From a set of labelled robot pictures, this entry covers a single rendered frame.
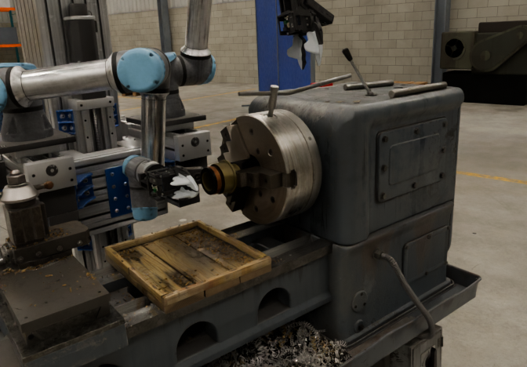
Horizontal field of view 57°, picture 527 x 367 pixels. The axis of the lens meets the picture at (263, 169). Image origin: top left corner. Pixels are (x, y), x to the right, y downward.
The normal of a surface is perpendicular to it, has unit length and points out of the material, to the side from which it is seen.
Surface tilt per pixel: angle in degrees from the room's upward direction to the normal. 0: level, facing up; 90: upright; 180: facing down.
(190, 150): 90
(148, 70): 89
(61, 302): 0
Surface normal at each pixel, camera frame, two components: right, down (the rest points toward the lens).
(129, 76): 0.15, 0.26
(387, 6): -0.66, 0.23
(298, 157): 0.56, -0.17
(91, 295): -0.04, -0.96
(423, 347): 0.62, 0.15
